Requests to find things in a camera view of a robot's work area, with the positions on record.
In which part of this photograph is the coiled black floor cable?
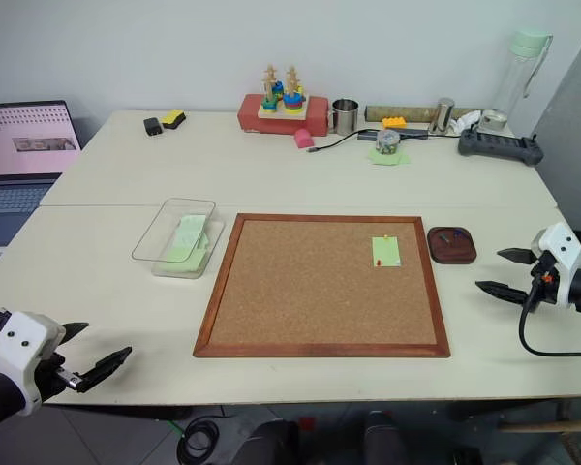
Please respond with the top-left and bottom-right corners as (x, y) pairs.
(181, 417), (221, 464)

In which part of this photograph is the shiny metal cylinder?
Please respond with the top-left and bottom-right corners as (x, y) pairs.
(428, 97), (457, 136)

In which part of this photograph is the grey usb hub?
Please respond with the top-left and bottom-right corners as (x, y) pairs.
(357, 127), (431, 143)

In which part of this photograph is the small round glass jar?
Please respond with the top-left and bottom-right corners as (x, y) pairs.
(478, 108), (509, 135)

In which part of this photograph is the grey panel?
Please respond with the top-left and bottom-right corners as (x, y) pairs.
(532, 0), (581, 272)

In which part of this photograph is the stack of green notes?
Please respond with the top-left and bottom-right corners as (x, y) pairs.
(158, 214), (212, 273)

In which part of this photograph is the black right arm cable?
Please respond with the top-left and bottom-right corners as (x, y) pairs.
(518, 273), (581, 360)

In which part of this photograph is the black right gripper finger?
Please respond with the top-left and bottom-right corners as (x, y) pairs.
(496, 246), (539, 265)
(474, 279), (534, 307)

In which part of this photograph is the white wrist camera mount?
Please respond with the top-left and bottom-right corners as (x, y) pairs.
(532, 221), (581, 310)
(0, 311), (67, 419)

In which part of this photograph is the clear plastic cup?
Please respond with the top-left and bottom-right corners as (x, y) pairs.
(375, 128), (402, 157)

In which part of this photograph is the black usb cable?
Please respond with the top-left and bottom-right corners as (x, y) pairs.
(306, 129), (370, 155)

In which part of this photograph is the metal mug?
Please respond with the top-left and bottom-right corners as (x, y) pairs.
(325, 98), (361, 137)

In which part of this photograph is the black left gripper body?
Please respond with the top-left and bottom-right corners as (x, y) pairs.
(32, 332), (87, 393)

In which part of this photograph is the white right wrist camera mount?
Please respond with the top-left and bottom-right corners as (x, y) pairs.
(532, 221), (581, 310)

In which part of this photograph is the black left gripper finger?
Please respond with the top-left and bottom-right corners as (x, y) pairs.
(59, 321), (91, 348)
(76, 346), (134, 394)

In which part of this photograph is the crumpled white cloth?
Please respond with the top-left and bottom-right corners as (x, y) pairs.
(448, 109), (483, 137)

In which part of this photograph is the clear plastic container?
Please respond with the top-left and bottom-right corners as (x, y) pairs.
(131, 197), (226, 280)

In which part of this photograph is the green paper note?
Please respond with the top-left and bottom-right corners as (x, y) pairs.
(371, 235), (403, 268)

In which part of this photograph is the wooden stick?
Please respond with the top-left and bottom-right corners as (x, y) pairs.
(497, 418), (581, 436)

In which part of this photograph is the red rectangular box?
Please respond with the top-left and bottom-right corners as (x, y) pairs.
(236, 93), (331, 138)

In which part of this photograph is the cork board with wooden frame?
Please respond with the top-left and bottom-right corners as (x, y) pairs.
(192, 212), (452, 360)

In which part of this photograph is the dark brown wooden tray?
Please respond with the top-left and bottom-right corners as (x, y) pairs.
(426, 226), (479, 266)

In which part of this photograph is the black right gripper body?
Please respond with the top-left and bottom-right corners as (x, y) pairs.
(529, 248), (562, 307)

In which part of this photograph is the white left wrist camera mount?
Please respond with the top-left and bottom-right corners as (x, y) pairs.
(0, 311), (67, 419)

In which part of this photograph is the clear bottle with green lid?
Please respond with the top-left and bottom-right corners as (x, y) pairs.
(492, 29), (554, 123)

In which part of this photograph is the rolled cork sheet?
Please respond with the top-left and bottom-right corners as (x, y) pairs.
(364, 104), (486, 124)

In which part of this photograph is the open laptop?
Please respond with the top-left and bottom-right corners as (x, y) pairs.
(0, 100), (84, 257)

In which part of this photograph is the dark rounded shape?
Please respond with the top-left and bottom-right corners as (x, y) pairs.
(249, 418), (302, 465)

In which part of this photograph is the black power strip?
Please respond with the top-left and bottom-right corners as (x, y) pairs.
(457, 126), (545, 168)

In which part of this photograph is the wooden colourful stacking toy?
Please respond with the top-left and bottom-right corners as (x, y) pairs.
(257, 63), (312, 123)

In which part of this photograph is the yellow and black sponge eraser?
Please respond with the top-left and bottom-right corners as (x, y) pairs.
(158, 109), (187, 132)

